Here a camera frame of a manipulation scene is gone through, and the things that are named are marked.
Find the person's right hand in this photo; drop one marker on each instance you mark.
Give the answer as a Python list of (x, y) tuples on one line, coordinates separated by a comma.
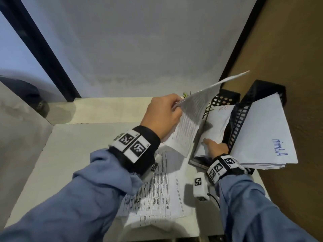
[(218, 149)]

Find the person's left hand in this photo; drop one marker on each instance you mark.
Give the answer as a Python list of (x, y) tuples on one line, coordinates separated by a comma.
[(161, 115)]

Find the bundle of white papers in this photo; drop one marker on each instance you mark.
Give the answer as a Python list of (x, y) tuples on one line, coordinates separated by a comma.
[(217, 123), (262, 133)]

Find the printed table paper sheet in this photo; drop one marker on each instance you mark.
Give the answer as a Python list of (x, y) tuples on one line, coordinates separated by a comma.
[(196, 103)]

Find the pile of printed papers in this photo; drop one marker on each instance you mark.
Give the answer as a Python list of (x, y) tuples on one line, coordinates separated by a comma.
[(156, 194)]

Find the black ADMIN file holder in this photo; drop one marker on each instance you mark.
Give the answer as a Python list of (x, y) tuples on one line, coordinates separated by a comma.
[(265, 85)]

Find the person's right forearm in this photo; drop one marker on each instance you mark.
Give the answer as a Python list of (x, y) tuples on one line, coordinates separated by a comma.
[(252, 214)]

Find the person's left forearm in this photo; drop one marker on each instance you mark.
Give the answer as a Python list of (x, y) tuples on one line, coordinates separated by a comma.
[(75, 199)]

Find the green plant in black pot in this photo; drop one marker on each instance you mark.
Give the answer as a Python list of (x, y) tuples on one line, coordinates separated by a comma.
[(186, 95)]

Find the black left wrist band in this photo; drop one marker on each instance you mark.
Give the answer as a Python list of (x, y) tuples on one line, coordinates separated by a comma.
[(136, 148)]

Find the light wooden ledge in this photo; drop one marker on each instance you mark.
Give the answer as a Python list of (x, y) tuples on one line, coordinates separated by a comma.
[(108, 110)]

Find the white table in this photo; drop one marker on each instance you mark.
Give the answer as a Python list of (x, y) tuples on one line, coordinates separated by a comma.
[(70, 143)]

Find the black edge trim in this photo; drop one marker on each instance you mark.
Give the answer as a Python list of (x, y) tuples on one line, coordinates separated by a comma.
[(242, 40)]

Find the dark round object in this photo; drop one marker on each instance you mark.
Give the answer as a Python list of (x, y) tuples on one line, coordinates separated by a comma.
[(25, 93)]

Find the frosted window glass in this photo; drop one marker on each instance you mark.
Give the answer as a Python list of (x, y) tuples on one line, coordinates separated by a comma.
[(15, 55)]

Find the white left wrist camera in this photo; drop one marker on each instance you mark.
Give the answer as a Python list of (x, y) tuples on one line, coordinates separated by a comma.
[(155, 166)]

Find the black window frame post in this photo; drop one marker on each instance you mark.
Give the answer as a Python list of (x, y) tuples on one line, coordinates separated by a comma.
[(43, 50)]

